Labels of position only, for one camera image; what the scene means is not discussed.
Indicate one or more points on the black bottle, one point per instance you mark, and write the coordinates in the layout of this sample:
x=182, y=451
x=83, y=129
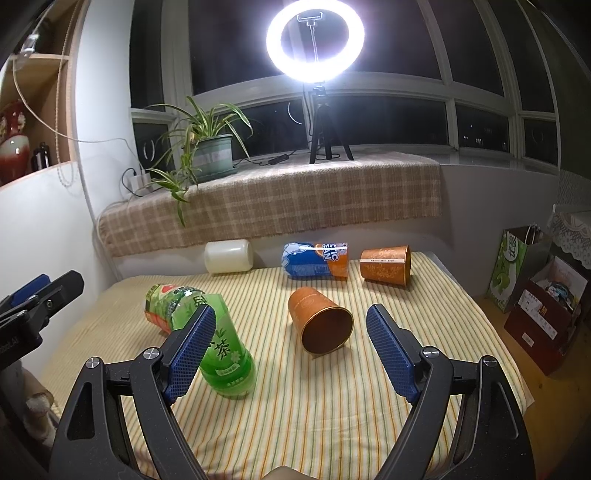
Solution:
x=40, y=159

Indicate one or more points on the potted spider plant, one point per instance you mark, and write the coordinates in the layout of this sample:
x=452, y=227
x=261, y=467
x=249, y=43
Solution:
x=212, y=157

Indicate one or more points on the plaid beige sill cloth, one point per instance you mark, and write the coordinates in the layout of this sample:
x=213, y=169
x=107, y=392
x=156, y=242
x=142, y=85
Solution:
x=295, y=198

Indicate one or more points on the white translucent cup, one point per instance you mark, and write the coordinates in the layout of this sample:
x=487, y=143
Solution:
x=228, y=257

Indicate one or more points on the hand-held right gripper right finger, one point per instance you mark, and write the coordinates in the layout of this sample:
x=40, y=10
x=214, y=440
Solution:
x=392, y=350

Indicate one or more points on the white framed window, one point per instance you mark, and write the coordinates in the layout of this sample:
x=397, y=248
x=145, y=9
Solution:
x=480, y=99

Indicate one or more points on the white power strip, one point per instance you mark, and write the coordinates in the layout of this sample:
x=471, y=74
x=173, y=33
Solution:
x=141, y=182

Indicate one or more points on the blue orange snack can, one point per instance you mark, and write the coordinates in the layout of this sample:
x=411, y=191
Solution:
x=314, y=261

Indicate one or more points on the red cardboard box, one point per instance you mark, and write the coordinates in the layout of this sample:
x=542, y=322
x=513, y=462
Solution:
x=535, y=332

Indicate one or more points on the striped yellow table cloth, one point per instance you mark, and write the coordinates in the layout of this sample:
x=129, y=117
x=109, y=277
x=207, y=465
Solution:
x=295, y=415

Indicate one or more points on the green paper bag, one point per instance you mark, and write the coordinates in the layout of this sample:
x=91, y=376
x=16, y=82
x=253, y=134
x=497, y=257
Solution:
x=512, y=267

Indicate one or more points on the green tea bottle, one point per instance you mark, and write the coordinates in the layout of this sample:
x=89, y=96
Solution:
x=228, y=360

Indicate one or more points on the black tripod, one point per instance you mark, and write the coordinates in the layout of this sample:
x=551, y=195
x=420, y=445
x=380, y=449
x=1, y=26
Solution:
x=325, y=129

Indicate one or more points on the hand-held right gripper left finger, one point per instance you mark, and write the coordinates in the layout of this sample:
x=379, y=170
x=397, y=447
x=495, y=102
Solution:
x=191, y=350

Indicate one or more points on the green and red printed cup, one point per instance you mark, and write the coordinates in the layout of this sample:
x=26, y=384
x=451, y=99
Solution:
x=168, y=304

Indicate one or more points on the orange patterned cup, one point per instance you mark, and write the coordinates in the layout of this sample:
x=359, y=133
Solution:
x=318, y=318
x=383, y=266

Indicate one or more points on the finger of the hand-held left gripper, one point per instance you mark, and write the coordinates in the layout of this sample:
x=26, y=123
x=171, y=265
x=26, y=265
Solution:
x=30, y=288
x=60, y=293

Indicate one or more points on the red ceramic vase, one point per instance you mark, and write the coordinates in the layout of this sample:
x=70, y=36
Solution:
x=11, y=154

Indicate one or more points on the wooden shelf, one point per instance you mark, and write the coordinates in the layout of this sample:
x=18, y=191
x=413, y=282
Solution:
x=46, y=57

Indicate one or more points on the white lace cloth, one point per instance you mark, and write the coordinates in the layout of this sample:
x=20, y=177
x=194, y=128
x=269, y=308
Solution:
x=572, y=235

